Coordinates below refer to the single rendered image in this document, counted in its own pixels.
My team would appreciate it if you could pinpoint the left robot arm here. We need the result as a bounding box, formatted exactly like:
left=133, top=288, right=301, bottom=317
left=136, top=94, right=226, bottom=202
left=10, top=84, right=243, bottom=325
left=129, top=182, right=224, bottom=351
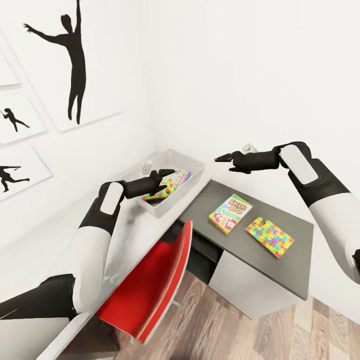
left=0, top=159, right=176, bottom=360

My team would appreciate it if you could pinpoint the jigsaw puzzle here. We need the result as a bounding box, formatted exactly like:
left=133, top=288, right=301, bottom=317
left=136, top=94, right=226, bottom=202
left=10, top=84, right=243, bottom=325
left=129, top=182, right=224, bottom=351
left=142, top=177, right=175, bottom=201
left=246, top=217, right=294, bottom=258

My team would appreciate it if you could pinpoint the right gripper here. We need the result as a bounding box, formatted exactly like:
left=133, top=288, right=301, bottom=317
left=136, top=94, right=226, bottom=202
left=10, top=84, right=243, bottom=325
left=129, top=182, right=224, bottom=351
left=215, top=150, right=263, bottom=175

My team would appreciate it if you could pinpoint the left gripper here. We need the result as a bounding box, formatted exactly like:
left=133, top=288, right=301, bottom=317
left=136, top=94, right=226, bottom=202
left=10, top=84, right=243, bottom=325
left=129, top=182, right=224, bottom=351
left=136, top=168, right=176, bottom=197

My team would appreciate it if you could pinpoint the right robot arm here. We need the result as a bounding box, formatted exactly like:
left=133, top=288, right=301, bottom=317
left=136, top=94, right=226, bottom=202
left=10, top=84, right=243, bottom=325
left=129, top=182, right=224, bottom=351
left=215, top=141, right=360, bottom=285

